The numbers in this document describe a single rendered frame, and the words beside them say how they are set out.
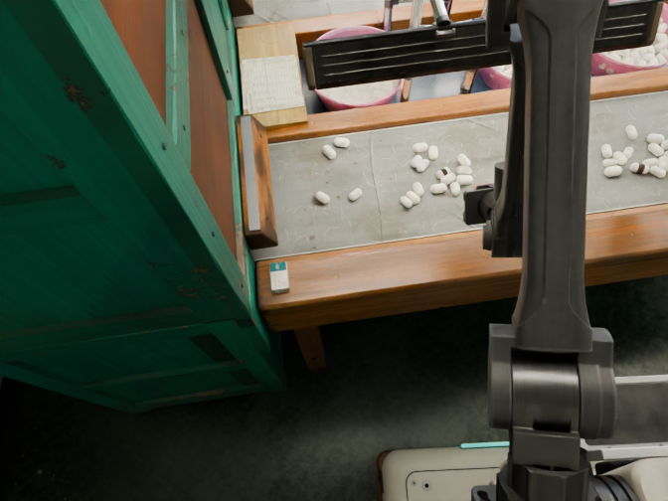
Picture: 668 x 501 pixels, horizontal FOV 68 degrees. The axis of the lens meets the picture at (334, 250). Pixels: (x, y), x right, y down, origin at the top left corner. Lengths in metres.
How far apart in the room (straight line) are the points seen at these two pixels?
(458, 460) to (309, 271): 0.70
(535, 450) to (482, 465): 0.99
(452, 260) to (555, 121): 0.64
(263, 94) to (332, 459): 1.12
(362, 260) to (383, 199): 0.17
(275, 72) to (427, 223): 0.54
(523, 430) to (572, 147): 0.25
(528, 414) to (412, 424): 1.26
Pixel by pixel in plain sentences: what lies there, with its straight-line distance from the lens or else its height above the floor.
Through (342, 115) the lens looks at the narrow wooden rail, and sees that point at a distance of 1.24.
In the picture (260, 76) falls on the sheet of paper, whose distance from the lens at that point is 1.33.
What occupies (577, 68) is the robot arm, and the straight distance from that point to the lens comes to 0.47.
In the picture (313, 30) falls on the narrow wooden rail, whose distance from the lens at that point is 1.44.
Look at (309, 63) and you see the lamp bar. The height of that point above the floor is 1.09.
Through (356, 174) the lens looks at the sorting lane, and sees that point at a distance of 1.17.
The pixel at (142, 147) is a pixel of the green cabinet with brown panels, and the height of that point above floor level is 1.36.
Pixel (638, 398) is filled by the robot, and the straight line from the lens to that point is 0.78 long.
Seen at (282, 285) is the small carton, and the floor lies 0.79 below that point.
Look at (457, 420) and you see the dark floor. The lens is 1.76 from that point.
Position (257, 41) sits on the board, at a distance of 1.41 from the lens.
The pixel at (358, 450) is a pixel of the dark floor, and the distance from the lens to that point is 1.72.
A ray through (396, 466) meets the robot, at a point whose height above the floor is 0.28.
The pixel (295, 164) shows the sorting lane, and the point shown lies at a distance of 1.19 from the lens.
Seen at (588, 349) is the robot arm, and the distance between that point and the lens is 0.49.
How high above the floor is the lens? 1.72
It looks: 65 degrees down
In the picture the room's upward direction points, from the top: 4 degrees counter-clockwise
